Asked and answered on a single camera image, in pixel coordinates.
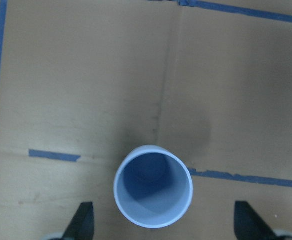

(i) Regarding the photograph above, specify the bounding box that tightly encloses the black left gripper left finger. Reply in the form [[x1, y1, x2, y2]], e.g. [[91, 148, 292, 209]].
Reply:
[[63, 202, 95, 240]]

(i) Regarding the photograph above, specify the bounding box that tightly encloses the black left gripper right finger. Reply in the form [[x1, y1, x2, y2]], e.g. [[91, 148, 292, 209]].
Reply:
[[234, 201, 277, 240]]

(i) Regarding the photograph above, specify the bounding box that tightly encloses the light blue plastic cup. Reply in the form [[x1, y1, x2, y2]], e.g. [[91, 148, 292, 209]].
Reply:
[[113, 145, 194, 229]]

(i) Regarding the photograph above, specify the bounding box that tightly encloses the torn blue tape right piece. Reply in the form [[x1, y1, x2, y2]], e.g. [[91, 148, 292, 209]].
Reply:
[[188, 168, 292, 188]]

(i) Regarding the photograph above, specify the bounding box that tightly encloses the short blue tape piece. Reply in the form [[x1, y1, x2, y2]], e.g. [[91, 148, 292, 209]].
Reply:
[[28, 149, 81, 162]]

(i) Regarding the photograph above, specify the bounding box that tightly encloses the blue tape far strip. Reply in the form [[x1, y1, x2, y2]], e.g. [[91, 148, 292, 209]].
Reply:
[[145, 0, 292, 26]]

